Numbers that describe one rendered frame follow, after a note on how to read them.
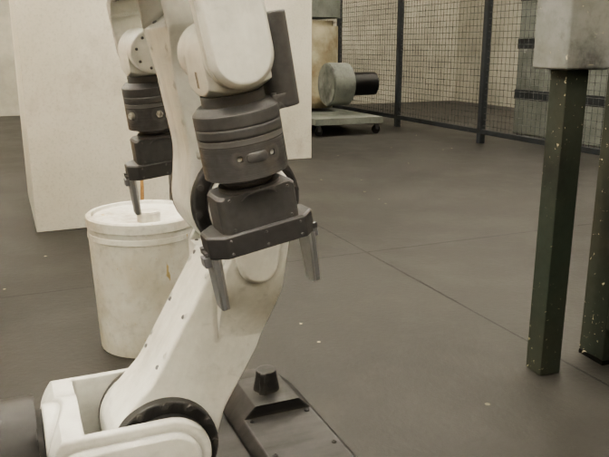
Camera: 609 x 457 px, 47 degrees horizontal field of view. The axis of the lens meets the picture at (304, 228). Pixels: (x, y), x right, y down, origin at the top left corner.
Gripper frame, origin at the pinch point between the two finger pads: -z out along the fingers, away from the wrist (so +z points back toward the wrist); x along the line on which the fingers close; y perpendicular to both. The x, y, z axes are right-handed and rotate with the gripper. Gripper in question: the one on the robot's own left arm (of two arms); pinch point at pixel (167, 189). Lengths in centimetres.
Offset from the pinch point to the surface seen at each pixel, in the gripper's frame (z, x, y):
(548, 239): -33, 90, 8
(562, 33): 14, 93, 8
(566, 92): 1, 95, 8
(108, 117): -19, 21, 208
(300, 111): -60, 176, 355
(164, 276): -38, 7, 56
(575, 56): 9, 95, 6
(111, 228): -23, -3, 60
